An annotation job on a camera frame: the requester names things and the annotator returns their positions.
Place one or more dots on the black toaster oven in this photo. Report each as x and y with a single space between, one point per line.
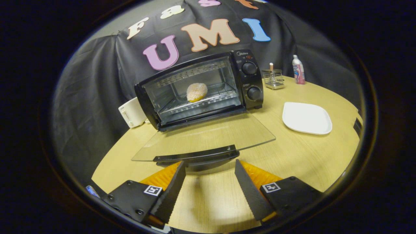
253 81

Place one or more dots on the white and pink bottle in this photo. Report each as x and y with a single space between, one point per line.
298 71

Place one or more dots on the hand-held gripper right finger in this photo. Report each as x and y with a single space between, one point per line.
250 193

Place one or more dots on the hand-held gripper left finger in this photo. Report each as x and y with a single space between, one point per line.
169 198

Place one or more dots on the white plate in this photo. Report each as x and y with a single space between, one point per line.
307 118

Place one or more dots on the white pop-up toaster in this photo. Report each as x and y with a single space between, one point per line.
131 112

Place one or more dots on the sugar-coated cream bun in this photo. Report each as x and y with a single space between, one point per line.
196 92

